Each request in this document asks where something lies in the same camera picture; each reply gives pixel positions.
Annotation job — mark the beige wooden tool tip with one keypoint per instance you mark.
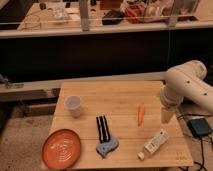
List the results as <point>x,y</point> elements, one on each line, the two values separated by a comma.
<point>166,115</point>

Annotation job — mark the orange ceramic bowl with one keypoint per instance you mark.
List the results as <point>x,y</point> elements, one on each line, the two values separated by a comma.
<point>61,149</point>

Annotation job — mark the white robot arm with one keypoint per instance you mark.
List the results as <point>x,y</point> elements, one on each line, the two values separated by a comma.
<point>185,81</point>

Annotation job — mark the orange carrot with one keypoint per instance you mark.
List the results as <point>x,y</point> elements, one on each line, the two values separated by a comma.
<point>141,111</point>

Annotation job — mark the black power adapter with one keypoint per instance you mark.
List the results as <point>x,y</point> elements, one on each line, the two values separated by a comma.
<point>199,127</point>

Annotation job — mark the blue black dish brush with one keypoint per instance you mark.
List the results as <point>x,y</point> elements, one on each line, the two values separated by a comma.
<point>107,143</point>

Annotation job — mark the translucent plastic cup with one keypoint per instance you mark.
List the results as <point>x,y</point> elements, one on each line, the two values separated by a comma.
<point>73,105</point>

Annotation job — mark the red object on bench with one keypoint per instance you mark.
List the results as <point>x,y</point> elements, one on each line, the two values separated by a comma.
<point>135,13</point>

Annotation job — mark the black bag on bench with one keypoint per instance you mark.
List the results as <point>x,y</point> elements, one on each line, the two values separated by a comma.
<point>112,17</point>

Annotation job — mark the metal railing post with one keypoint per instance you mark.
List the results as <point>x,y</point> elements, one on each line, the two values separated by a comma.
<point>83,8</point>

